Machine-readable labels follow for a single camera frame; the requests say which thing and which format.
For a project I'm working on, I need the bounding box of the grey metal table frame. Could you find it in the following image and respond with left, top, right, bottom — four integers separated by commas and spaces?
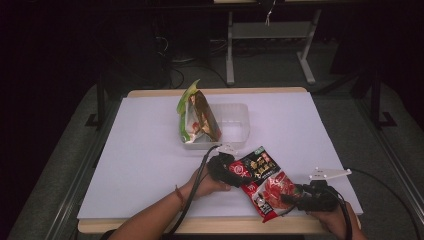
225, 9, 323, 86

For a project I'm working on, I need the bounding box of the black cable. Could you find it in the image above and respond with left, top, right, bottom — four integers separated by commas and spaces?
346, 167, 423, 240
162, 144, 223, 240

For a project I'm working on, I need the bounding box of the white and green packet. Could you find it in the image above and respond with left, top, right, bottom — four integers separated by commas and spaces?
175, 78, 202, 144

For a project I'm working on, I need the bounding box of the black metal stand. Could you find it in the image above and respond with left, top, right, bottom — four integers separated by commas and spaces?
369, 64, 398, 130
84, 71, 108, 130

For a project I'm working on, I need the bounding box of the red and black soup packet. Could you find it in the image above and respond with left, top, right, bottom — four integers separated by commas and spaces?
228, 145, 304, 224

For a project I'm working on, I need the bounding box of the white hanging cord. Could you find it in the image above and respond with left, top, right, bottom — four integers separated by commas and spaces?
264, 0, 278, 27

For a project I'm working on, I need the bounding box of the gold foil packet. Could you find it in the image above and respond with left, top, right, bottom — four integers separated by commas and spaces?
188, 89, 223, 143

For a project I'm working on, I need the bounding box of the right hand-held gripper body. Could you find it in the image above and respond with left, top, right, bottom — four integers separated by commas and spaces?
298, 167, 353, 213

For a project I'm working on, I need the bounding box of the red bracelet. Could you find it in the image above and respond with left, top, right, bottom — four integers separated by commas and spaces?
174, 184, 186, 212

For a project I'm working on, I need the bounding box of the clear plastic container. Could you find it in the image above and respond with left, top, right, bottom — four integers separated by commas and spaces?
179, 102, 251, 151

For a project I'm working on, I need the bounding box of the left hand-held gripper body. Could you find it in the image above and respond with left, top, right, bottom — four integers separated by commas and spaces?
206, 143, 246, 188

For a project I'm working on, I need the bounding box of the person's right hand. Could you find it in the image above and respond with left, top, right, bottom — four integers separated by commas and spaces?
309, 201, 355, 238

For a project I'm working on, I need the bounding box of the person's left hand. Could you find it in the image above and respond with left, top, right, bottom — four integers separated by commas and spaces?
185, 165, 233, 200

